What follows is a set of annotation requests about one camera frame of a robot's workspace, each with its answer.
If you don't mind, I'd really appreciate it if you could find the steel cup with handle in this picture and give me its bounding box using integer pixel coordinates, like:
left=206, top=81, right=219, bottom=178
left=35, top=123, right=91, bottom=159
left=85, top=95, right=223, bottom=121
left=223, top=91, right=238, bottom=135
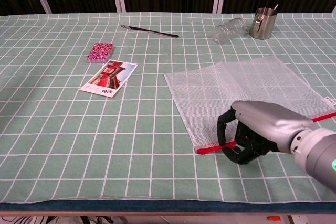
left=249, top=7, right=278, bottom=40

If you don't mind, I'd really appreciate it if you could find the white mesh zipper pouch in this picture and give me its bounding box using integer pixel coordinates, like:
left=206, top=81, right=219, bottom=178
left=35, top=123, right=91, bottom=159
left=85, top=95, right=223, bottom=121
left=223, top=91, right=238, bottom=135
left=164, top=56, right=336, bottom=156

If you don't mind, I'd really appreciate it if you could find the red building postcard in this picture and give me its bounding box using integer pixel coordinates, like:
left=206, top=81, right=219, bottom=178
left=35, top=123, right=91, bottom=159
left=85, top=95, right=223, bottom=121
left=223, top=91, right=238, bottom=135
left=79, top=59, right=139, bottom=98

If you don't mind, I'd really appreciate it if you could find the green checkered tablecloth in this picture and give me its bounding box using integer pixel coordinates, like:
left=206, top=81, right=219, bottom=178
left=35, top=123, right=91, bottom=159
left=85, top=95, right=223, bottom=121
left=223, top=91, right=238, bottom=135
left=0, top=12, right=336, bottom=204

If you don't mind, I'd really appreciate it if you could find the pink patterned card deck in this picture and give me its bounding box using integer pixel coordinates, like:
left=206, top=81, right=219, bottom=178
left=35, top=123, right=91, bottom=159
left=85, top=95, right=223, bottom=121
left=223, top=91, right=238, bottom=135
left=86, top=42, right=114, bottom=64

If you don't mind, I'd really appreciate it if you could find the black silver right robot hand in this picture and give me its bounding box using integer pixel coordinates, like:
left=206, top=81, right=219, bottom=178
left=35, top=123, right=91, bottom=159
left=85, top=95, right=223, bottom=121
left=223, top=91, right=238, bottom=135
left=217, top=100, right=321, bottom=166

